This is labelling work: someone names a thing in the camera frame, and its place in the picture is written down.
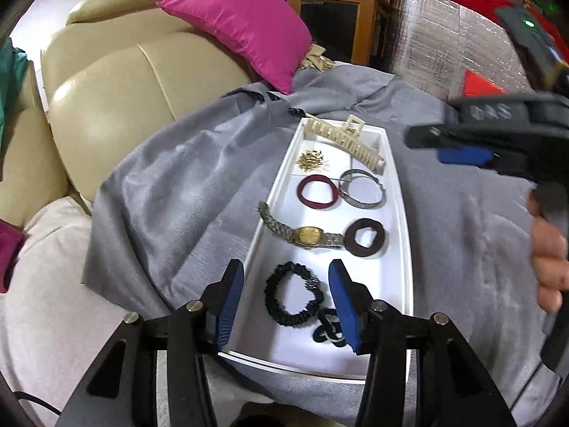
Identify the beige leather headboard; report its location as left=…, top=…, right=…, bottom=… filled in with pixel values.
left=1, top=0, right=254, bottom=227

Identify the teal cloth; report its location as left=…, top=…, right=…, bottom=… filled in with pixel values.
left=0, top=38, right=28, bottom=143

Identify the person's right hand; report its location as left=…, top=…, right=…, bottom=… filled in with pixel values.
left=527, top=190, right=569, bottom=313

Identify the small black hair tie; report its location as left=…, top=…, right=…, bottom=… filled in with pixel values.
left=311, top=306, right=348, bottom=349

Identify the magenta cloth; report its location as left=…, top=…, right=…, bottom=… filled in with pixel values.
left=0, top=221, right=26, bottom=294

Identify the wooden cabinet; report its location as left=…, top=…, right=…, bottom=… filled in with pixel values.
left=286, top=0, right=392, bottom=65

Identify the red fabric on top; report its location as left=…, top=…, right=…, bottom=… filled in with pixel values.
left=443, top=0, right=569, bottom=59

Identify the maroon hair tie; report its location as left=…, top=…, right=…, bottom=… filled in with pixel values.
left=296, top=173, right=341, bottom=210

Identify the cream hair claw clip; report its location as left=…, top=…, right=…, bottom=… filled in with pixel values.
left=304, top=114, right=385, bottom=174

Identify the magenta pillow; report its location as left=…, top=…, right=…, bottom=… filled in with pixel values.
left=157, top=0, right=313, bottom=95

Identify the white organizer tray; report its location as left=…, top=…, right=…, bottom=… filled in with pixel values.
left=222, top=118, right=414, bottom=385

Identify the silver foil wrapped package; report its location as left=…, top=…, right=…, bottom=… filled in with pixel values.
left=382, top=0, right=531, bottom=100

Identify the silver cuff bracelet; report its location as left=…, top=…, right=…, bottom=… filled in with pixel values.
left=337, top=167, right=388, bottom=210

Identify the white bed sheet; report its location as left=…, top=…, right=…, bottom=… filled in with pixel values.
left=1, top=197, right=127, bottom=410

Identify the dark brown hair tie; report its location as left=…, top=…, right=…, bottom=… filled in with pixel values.
left=342, top=217, right=387, bottom=259

